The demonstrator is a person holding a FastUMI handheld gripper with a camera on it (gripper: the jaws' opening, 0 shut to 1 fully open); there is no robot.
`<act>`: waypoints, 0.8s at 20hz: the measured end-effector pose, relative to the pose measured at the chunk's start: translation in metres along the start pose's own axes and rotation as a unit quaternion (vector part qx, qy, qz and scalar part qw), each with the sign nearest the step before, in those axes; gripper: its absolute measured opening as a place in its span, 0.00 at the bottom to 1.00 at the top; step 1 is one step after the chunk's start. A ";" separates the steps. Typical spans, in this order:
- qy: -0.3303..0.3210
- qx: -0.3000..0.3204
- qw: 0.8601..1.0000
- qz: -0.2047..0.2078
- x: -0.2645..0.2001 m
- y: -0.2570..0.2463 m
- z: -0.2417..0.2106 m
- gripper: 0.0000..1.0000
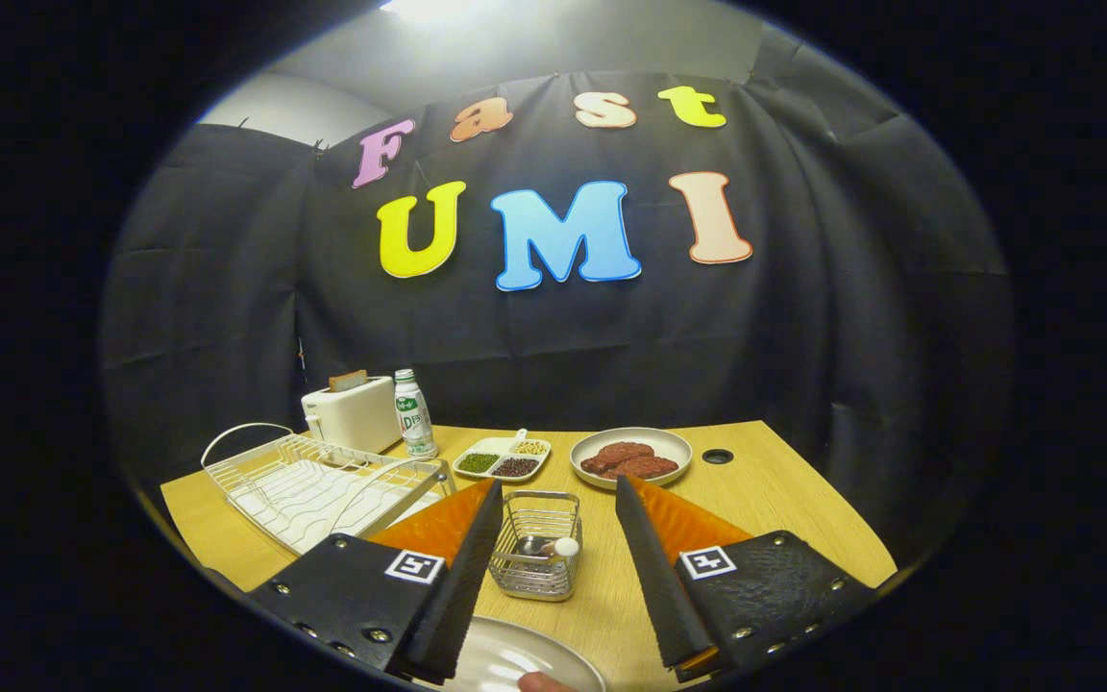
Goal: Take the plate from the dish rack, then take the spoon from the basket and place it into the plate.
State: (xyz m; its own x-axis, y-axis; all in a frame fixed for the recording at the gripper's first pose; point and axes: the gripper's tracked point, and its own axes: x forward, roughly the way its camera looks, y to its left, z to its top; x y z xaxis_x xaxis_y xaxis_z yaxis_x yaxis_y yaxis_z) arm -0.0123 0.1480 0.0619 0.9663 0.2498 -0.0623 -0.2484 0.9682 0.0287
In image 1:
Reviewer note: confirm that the white drip tray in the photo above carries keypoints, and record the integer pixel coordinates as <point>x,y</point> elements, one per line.
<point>323,509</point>

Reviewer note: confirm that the beige oval dish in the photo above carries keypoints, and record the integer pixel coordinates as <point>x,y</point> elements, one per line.
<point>671,444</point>

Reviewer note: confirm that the white divided tray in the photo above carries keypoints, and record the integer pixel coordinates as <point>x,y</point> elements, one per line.
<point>498,446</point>

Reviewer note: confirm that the white toaster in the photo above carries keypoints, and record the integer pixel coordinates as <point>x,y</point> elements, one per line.
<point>356,418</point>

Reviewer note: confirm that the red meat patty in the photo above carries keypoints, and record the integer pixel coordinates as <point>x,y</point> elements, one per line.
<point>621,452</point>
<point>650,468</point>

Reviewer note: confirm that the round beige plate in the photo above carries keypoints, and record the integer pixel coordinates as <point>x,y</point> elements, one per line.
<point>515,649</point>

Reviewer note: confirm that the black backdrop cloth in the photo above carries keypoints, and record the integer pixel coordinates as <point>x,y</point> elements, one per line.
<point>803,336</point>

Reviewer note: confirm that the pile of green beans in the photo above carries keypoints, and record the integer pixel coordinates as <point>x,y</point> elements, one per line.
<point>479,463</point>

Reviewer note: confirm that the brown toast slice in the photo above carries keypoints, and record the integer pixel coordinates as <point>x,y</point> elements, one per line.
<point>349,381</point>

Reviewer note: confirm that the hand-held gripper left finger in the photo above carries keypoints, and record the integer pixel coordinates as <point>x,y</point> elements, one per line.
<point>462,596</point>

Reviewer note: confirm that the white bottle with green label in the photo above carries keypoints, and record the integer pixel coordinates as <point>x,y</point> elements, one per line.
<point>414,418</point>

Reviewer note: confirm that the pile of yellow soybeans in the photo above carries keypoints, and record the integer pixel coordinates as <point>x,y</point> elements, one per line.
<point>533,448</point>

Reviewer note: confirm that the pile of dark red beans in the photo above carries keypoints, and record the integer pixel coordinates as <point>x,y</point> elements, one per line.
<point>517,468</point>

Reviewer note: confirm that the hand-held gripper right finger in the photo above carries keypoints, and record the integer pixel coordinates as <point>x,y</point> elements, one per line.
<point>654,586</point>

